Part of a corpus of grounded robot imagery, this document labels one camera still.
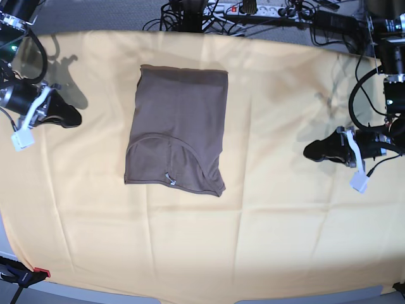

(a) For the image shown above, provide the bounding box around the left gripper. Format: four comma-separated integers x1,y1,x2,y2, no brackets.
303,127,388,167

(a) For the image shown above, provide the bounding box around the black cable bundle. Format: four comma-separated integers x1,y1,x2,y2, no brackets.
140,0,254,37

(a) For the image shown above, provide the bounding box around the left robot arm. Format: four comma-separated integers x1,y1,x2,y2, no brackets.
303,1,404,167

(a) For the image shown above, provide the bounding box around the black red table clamp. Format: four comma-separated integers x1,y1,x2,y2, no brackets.
1,256,51,304

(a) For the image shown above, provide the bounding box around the white power strip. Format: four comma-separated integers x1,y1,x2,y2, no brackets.
203,1,302,20

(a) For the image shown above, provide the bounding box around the black power adapter box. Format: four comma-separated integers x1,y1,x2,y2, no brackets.
312,10,360,35

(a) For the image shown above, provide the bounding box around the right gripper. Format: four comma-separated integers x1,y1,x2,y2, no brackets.
1,82,82,129

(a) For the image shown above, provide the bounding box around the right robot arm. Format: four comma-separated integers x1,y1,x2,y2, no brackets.
1,1,82,131

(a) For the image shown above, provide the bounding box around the black corner clamp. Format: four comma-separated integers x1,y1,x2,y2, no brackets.
392,282,405,298

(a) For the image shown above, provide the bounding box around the yellow table cloth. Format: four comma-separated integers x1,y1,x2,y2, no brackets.
1,31,404,303

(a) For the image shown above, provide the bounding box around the brown T-shirt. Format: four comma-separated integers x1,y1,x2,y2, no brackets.
124,65,228,197

